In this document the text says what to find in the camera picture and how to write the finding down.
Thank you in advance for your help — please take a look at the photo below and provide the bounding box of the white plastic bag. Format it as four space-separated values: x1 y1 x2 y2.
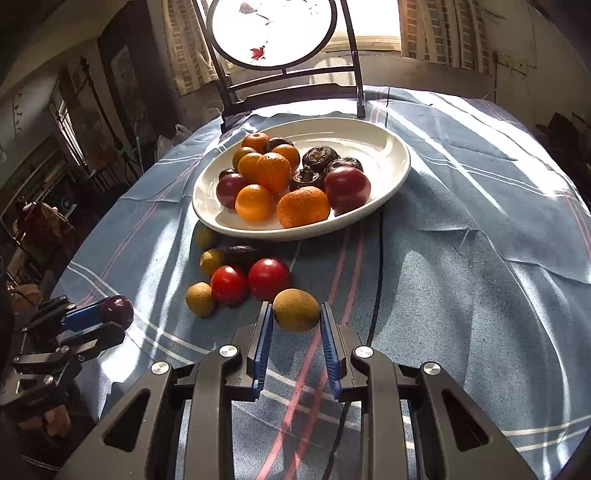
154 124 192 158

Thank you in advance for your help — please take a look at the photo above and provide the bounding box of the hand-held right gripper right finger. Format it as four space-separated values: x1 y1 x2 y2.
320 302 539 480

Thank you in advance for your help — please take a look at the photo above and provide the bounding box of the checked curtain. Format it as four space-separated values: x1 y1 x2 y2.
161 0 220 95
398 0 494 77

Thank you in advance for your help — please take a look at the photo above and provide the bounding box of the red tomato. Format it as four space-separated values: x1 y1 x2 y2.
248 258 291 302
211 265 249 305

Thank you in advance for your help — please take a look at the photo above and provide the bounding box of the bright window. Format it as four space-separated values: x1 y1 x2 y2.
318 0 402 54

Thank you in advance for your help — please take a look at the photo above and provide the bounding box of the round painted table screen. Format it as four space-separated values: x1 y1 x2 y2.
191 0 366 134

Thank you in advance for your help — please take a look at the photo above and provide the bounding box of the white oval plate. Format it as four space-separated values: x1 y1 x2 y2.
192 117 411 241

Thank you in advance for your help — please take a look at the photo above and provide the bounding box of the yellowish small orange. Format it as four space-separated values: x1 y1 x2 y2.
232 147 259 169

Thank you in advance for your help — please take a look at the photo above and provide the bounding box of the dark water chestnut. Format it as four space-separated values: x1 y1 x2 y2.
325 157 364 174
289 166 326 192
302 145 341 178
224 244 269 273

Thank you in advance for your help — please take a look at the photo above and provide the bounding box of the bumpy tangerine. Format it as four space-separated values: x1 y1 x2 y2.
277 186 331 229

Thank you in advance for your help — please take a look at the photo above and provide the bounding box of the purple plum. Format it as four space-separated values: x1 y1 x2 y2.
100 295 134 329
216 173 250 209
324 166 371 215

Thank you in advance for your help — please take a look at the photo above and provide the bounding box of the yellow-brown kiwi fruit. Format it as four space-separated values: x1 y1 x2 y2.
272 288 321 333

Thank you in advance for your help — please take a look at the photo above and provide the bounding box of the blue striped tablecloth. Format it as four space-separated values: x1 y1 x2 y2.
48 85 591 480

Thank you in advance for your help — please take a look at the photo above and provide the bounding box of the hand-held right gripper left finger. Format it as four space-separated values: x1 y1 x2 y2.
55 301 274 480

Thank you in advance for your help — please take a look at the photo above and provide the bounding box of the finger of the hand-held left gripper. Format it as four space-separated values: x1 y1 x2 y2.
21 295 105 334
14 322 126 370

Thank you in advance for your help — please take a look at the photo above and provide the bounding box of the person's left hand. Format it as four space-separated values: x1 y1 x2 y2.
41 404 72 438

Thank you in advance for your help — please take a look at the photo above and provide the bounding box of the wall socket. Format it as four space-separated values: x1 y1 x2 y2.
494 52 527 75

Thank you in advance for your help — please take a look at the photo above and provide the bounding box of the dark wooden cabinet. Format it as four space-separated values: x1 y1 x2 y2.
97 18 162 153

